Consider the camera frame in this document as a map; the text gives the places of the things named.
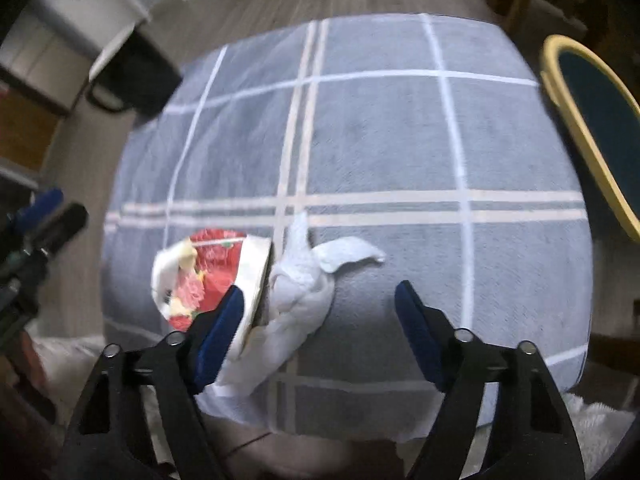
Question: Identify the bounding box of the person's left forearm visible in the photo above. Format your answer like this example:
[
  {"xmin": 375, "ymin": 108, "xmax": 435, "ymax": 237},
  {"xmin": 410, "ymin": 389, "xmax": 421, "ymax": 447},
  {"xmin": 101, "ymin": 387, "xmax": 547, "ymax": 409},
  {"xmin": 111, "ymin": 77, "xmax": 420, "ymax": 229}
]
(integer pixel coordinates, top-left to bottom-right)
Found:
[{"xmin": 0, "ymin": 335, "xmax": 58, "ymax": 461}]

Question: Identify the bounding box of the white tissue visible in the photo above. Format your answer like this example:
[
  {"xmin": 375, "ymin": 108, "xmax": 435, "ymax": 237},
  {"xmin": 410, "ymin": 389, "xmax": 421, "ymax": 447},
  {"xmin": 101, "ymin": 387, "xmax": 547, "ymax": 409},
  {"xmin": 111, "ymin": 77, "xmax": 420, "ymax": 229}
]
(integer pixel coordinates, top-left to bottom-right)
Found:
[{"xmin": 210, "ymin": 212, "xmax": 387, "ymax": 398}]

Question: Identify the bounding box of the grey plaid blanket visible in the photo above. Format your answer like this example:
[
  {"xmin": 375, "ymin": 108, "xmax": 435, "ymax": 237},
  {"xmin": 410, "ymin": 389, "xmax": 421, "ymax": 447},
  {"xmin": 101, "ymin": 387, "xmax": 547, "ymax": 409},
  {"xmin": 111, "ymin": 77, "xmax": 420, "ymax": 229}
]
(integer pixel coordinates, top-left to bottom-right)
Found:
[{"xmin": 100, "ymin": 14, "xmax": 593, "ymax": 443}]

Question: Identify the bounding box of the red floral wrapper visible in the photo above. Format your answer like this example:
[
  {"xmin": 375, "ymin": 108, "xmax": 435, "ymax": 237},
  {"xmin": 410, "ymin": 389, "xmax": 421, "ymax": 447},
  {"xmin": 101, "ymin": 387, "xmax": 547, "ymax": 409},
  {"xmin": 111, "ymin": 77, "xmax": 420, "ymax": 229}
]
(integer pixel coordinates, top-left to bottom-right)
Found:
[{"xmin": 151, "ymin": 229, "xmax": 273, "ymax": 351}]

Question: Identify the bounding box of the brown wooden cabinet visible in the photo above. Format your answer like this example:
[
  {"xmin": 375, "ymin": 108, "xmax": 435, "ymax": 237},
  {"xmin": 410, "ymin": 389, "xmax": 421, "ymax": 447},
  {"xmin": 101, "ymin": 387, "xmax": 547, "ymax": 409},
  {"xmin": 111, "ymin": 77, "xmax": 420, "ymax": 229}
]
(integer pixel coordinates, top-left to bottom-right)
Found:
[{"xmin": 0, "ymin": 87, "xmax": 61, "ymax": 171}]

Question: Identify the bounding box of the white fluffy blanket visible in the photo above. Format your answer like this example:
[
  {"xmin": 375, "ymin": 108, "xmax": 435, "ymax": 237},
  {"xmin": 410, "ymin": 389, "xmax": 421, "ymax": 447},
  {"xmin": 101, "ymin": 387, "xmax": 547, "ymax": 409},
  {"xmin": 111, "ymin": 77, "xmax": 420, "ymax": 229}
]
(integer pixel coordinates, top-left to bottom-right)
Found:
[{"xmin": 30, "ymin": 335, "xmax": 636, "ymax": 476}]

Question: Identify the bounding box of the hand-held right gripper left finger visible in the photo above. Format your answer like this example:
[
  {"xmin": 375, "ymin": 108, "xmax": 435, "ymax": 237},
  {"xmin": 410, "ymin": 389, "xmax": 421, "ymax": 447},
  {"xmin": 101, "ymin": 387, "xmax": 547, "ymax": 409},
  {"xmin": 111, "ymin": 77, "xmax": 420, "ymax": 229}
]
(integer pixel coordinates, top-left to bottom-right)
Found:
[{"xmin": 62, "ymin": 285, "xmax": 246, "ymax": 480}]

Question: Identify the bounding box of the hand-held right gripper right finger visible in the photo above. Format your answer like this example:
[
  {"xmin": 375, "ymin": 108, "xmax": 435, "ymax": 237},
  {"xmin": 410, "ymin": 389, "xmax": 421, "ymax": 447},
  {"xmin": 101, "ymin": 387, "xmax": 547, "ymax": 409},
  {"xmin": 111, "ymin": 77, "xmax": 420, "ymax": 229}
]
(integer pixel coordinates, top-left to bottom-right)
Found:
[{"xmin": 394, "ymin": 280, "xmax": 586, "ymax": 480}]

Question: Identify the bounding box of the black mug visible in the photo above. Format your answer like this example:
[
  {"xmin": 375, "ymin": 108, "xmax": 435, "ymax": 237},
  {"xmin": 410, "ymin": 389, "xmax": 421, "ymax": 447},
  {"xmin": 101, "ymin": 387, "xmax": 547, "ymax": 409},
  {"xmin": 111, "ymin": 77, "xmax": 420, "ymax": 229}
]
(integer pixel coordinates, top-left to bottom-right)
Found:
[{"xmin": 86, "ymin": 35, "xmax": 183, "ymax": 117}]

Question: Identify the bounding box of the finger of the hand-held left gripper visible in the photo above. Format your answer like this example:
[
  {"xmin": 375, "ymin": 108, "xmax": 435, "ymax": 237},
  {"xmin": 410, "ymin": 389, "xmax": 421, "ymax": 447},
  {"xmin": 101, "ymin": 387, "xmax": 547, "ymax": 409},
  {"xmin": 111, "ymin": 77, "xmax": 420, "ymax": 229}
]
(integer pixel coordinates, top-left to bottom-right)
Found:
[
  {"xmin": 0, "ymin": 202, "xmax": 90, "ymax": 286},
  {"xmin": 10, "ymin": 187, "xmax": 65, "ymax": 233}
]

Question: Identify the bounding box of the yellow-rimmed waste bin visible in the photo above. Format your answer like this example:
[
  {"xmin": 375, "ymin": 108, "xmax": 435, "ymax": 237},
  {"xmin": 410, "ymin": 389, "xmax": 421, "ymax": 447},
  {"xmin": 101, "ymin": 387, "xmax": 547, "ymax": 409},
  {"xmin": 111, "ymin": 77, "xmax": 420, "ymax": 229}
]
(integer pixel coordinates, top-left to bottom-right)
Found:
[{"xmin": 539, "ymin": 35, "xmax": 640, "ymax": 242}]

